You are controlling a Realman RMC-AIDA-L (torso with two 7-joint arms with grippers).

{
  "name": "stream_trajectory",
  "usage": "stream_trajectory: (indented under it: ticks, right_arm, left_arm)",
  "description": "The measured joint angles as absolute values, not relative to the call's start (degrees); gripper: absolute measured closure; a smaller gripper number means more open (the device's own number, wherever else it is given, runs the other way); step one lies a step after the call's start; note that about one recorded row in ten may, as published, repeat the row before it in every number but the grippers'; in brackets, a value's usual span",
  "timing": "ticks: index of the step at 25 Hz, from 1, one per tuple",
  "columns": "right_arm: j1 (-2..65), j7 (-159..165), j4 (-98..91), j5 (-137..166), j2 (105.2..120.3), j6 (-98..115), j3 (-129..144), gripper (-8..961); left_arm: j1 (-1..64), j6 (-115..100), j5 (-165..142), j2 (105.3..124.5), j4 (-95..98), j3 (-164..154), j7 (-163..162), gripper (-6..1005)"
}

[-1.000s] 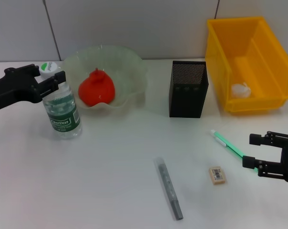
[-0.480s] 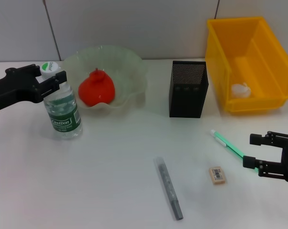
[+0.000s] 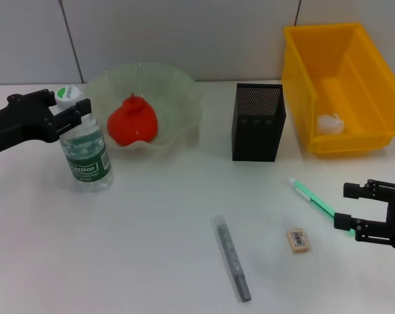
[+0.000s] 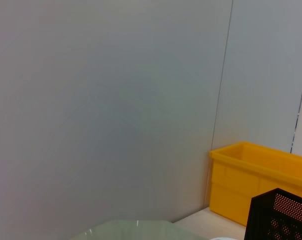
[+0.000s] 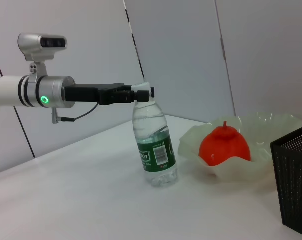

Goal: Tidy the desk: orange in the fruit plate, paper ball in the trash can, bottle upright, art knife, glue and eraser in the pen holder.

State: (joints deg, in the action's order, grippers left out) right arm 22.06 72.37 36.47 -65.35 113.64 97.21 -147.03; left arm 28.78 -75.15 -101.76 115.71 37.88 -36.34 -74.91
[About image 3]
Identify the white paper ball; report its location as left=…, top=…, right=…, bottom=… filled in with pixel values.
left=317, top=113, right=345, bottom=135

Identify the yellow plastic bin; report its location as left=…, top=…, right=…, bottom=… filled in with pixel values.
left=281, top=22, right=395, bottom=158

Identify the beige barcode eraser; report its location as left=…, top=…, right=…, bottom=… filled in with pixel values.
left=286, top=228, right=310, bottom=254

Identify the green white pen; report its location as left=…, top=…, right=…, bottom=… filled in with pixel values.
left=288, top=178, right=355, bottom=237

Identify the orange fruit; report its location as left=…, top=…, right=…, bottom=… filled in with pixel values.
left=106, top=93, right=160, bottom=147

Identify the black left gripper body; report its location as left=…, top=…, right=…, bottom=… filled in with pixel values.
left=0, top=92, right=60, bottom=158

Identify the black mesh pen holder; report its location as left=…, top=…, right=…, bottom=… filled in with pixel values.
left=232, top=82, right=288, bottom=162

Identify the grey marker pen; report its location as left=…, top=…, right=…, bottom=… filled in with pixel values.
left=212, top=215, right=252, bottom=302

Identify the pale green wavy fruit bowl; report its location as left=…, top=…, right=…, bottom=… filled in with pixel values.
left=79, top=61, right=205, bottom=158

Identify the clear green-label water bottle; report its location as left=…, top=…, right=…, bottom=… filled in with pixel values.
left=55, top=85, right=114, bottom=194

